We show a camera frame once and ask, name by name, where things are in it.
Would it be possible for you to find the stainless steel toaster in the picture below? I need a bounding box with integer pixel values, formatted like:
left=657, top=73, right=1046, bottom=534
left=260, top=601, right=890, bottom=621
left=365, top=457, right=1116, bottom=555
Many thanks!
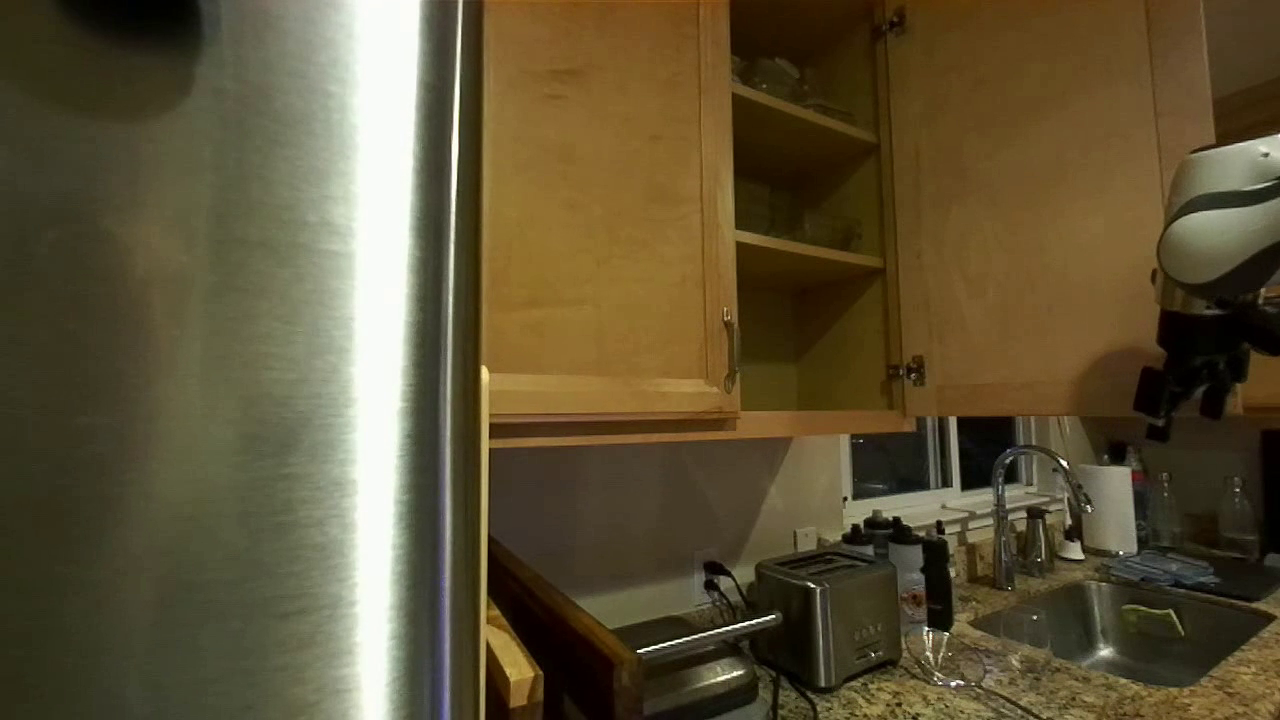
left=748, top=546, right=909, bottom=694

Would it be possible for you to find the wooden overhead cabinet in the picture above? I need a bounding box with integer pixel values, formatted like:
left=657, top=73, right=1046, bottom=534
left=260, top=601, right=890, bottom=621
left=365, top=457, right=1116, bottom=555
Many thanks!
left=483, top=0, right=930, bottom=453

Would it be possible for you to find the light wooden cutting board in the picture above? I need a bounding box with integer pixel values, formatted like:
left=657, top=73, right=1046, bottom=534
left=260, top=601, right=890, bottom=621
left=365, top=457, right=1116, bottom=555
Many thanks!
left=483, top=595, right=548, bottom=720

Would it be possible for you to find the dark bottle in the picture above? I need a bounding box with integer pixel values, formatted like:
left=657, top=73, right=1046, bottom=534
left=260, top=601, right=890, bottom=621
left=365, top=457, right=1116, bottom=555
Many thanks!
left=920, top=520, right=962, bottom=635

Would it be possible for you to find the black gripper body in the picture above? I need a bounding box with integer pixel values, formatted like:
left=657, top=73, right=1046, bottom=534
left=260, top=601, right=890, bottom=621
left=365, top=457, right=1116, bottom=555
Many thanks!
left=1153, top=300, right=1264, bottom=385

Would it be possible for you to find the dark wooden cutting board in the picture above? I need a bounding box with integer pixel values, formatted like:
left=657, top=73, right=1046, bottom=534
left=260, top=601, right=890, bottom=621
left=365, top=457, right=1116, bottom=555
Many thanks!
left=483, top=533, right=650, bottom=720

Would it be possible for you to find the stainless steel fridge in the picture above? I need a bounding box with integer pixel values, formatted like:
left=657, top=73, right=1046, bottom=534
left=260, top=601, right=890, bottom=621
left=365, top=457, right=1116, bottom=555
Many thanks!
left=0, top=0, right=487, bottom=720

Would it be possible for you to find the clear glass bottle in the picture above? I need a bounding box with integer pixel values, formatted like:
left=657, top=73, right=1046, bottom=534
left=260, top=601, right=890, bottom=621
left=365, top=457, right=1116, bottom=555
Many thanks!
left=1216, top=473, right=1264, bottom=552
left=1145, top=464, right=1192, bottom=552

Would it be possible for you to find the white paper towel roll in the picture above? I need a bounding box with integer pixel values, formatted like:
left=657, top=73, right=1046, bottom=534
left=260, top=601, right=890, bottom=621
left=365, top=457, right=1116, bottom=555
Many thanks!
left=1078, top=457, right=1145, bottom=560

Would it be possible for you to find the black appliance power cable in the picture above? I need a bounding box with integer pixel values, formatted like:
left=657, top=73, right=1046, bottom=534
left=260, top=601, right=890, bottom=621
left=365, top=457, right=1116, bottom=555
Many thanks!
left=701, top=555, right=765, bottom=633

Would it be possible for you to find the kitchen window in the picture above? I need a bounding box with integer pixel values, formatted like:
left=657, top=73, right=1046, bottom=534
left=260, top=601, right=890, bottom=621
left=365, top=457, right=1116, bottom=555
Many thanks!
left=844, top=410, right=1072, bottom=533

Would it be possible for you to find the metal cabinet door hinge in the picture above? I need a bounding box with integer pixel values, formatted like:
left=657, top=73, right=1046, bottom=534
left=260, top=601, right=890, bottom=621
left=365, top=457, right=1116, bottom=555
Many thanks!
left=867, top=2, right=918, bottom=44
left=883, top=352, right=931, bottom=395

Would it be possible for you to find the glass dishes row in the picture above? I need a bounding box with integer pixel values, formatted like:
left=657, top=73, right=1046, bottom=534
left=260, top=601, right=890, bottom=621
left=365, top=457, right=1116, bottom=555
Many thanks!
left=736, top=51, right=856, bottom=119

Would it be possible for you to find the yellow green sponge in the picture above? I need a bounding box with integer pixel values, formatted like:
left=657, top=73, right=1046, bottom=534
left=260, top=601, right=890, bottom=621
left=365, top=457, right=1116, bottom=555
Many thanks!
left=1122, top=601, right=1192, bottom=643

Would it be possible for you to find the grey blue dish cloth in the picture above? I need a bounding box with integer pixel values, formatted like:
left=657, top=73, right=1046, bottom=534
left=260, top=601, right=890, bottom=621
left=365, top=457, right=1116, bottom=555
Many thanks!
left=1101, top=546, right=1228, bottom=593

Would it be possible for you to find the small soap dispenser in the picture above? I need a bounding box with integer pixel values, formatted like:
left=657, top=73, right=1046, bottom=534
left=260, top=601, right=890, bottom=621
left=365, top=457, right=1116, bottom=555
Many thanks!
left=1057, top=509, right=1091, bottom=567

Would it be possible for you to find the chrome kitchen faucet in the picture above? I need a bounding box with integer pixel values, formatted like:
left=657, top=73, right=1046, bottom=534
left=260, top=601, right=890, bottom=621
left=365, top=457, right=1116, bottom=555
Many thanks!
left=989, top=439, right=1101, bottom=595

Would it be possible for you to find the steel toaster oven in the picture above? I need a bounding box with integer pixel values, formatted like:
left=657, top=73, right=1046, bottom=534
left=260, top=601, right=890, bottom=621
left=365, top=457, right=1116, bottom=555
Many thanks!
left=613, top=604, right=792, bottom=720

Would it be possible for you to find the stainless steel sink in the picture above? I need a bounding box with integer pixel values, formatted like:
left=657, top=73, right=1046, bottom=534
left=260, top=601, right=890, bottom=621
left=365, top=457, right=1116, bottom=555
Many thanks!
left=968, top=571, right=1280, bottom=691

